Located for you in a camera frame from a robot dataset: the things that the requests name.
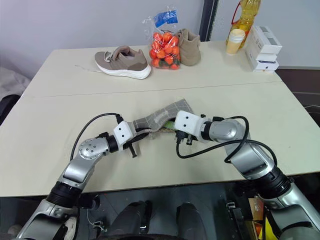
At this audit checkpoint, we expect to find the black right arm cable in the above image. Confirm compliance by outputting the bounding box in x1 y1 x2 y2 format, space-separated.
175 115 278 166

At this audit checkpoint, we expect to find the yellow cooking oil bottle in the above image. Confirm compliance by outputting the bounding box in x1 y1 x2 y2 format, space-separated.
225 0 263 49

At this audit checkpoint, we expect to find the black chair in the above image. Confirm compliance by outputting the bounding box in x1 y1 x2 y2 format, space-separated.
0 94 22 126

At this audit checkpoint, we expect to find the thin white device box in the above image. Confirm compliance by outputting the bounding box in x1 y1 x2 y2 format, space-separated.
255 52 279 64

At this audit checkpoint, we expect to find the cream paper cup with lid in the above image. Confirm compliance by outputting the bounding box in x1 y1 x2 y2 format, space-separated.
225 28 246 56

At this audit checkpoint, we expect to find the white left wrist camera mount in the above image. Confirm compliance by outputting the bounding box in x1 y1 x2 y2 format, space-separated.
112 120 137 152

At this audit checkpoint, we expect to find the plastic bag of oranges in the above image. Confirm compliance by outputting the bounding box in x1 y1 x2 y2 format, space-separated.
141 9 182 71

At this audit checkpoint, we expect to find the black upright post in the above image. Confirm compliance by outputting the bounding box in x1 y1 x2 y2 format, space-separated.
199 0 221 42

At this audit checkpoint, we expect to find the taupe sneaker with white sole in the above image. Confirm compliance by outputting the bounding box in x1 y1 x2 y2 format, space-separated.
94 45 153 80
176 28 202 67

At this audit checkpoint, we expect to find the orange cardboard box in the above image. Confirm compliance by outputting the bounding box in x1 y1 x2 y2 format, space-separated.
246 196 266 226

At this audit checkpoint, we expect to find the white box with apple logo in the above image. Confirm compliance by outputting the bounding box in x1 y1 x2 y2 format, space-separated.
244 48 280 74

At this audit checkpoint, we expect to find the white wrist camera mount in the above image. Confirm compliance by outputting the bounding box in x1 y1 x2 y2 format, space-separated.
173 110 209 142
112 120 137 152

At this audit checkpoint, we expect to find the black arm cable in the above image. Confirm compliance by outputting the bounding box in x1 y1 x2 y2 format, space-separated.
70 113 124 161
175 115 278 166

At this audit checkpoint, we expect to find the grey grid fabric pouch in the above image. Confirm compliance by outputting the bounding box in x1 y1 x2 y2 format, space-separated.
132 98 195 135

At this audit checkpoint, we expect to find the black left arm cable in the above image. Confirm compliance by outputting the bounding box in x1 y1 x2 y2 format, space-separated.
70 113 124 161

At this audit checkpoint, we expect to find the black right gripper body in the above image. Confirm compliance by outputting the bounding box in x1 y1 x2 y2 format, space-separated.
174 129 196 147

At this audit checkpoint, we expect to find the dark rounded shape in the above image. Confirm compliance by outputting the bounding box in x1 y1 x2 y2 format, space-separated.
175 201 209 236
109 200 154 236

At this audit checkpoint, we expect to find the large white carton box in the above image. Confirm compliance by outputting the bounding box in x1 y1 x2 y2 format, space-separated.
248 24 283 55

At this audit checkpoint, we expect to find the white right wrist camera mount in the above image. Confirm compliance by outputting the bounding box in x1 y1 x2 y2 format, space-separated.
173 110 209 142

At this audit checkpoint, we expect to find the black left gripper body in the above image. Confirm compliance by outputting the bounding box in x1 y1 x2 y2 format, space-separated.
123 134 142 152

